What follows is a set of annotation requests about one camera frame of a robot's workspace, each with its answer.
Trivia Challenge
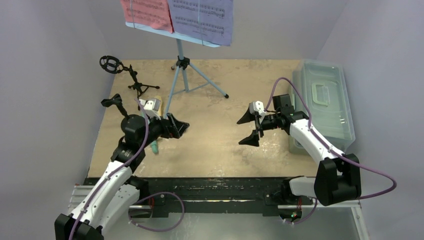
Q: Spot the blue music stand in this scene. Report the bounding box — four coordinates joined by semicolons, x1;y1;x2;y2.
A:
125;21;229;114

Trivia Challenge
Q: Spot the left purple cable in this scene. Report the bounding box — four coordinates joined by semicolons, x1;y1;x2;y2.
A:
67;97;186;240

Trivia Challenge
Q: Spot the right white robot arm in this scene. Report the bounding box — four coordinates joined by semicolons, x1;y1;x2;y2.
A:
237;94;362;206

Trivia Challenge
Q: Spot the beige microphone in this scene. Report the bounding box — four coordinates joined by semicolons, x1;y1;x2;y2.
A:
153;95;163;118

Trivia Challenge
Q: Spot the black tripod mic stand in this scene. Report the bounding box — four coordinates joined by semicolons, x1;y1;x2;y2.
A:
99;54;161;99

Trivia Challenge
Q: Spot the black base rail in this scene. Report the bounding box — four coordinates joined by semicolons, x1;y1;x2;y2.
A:
71;176;321;220

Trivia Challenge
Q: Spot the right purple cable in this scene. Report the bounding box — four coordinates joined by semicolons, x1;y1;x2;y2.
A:
264;77;398;226

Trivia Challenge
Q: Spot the green microphone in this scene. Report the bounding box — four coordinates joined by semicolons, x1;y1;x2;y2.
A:
140;110;159;155

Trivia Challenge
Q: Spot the black round-base mic stand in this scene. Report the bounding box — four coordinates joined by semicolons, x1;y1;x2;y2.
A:
100;93;130;120

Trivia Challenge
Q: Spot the purple sheet music page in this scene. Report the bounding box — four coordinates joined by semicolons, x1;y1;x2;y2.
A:
168;0;234;46

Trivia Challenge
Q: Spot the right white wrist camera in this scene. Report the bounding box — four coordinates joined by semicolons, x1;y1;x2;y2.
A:
248;101;267;117

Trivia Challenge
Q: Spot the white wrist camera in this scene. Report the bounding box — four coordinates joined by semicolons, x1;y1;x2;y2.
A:
138;97;160;119
248;101;267;117

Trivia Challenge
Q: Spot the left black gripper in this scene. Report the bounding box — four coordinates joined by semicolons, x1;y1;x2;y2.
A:
139;111;188;149

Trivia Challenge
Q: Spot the red sheet music page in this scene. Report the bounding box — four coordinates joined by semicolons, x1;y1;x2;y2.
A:
120;0;174;34

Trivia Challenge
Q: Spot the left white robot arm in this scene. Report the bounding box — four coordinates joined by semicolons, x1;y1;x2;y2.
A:
54;113;190;240

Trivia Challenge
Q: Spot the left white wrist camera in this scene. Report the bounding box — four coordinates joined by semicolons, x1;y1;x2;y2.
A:
138;97;160;119

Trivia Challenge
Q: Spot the purple cable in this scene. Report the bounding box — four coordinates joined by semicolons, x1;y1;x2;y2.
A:
264;77;398;226
67;97;186;240

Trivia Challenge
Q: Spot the clear plastic storage box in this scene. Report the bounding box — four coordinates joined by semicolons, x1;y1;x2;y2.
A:
288;59;356;152

